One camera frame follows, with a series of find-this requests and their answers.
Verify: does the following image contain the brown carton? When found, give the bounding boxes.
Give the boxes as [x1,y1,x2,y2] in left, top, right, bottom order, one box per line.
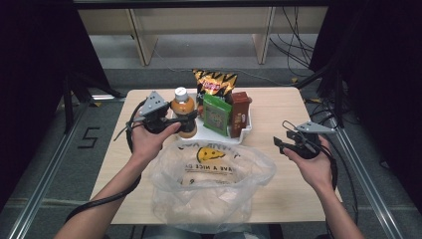
[228,92,252,139]

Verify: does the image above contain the coiled black floor cables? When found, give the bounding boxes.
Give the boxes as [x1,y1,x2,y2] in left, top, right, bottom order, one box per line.
[305,96,340,132]

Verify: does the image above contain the black yellow chips bag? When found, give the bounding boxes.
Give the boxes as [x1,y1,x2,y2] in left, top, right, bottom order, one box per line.
[192,69,239,118]

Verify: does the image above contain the bundle of black floor cables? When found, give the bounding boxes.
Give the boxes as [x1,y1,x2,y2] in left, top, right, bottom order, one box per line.
[269,6,317,78]

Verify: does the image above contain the person's left hand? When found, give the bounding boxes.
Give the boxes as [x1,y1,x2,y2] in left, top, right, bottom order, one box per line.
[130,120,183,164]

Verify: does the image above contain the white plastic box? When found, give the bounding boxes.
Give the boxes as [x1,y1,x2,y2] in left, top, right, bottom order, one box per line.
[170,92,253,145]

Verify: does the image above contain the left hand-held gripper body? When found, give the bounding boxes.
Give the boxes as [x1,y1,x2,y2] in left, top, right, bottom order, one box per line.
[133,91,182,134]

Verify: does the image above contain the aluminium floor rail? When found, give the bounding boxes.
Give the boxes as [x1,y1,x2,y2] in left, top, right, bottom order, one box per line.
[331,125,406,239]
[6,99,98,239]

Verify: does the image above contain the black metal stand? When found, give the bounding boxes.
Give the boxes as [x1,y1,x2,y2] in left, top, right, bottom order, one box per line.
[295,63,346,128]
[63,73,125,134]

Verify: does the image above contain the orange drink bottle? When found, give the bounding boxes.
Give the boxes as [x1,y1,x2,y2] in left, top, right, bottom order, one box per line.
[170,87,199,139]

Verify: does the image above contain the green snack packet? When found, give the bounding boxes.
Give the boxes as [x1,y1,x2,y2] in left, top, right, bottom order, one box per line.
[202,93,233,137]

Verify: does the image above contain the clear plastic bag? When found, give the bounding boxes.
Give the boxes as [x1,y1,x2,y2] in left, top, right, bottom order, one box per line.
[148,140,277,233]

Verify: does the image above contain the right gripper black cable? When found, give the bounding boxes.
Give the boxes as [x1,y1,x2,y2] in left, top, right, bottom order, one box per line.
[282,119,360,239]

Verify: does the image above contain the person's right hand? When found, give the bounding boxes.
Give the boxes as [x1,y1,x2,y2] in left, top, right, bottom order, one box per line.
[282,134,336,193]

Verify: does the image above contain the black curtain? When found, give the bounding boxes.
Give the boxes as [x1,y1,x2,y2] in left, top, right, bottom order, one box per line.
[308,0,422,217]
[0,0,111,213]

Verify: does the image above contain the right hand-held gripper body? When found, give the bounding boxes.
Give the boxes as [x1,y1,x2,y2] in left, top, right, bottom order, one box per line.
[288,120,336,159]

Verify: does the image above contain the beige wooden desk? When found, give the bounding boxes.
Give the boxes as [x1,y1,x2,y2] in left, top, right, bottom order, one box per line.
[78,6,329,67]

